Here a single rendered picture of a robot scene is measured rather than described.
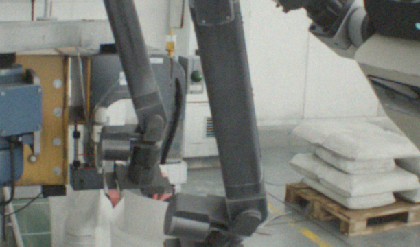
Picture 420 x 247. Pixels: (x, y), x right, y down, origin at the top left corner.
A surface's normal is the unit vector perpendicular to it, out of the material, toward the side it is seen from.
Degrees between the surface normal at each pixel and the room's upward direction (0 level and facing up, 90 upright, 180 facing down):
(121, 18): 102
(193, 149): 90
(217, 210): 32
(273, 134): 90
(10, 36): 90
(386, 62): 40
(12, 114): 90
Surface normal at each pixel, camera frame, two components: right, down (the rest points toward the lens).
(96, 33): 0.88, 0.14
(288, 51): 0.39, 0.20
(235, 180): -0.04, 0.47
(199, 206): 0.25, -0.74
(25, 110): 0.74, 0.17
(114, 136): 0.26, 0.40
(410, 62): -0.55, -0.73
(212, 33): 0.01, 0.75
